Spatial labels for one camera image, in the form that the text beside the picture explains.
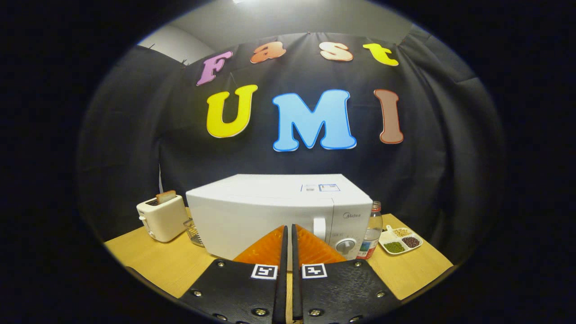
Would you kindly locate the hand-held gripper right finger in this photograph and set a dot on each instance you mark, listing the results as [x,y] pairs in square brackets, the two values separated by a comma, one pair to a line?
[296,279]

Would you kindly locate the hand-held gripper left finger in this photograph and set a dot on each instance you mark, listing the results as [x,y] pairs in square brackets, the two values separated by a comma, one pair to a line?
[282,279]

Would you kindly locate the white microwave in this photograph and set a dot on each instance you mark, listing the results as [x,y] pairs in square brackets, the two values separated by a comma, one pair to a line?
[252,211]

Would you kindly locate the clear bottle with red cap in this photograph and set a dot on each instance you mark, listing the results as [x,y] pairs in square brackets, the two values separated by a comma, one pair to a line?
[371,234]

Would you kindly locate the white divided dish of beans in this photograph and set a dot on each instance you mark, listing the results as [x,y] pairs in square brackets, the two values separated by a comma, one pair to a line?
[400,240]

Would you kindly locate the white toaster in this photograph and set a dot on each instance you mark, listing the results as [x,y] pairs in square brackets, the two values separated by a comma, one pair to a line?
[164,220]

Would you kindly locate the toast slice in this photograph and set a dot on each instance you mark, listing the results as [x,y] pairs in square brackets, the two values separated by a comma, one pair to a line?
[166,196]

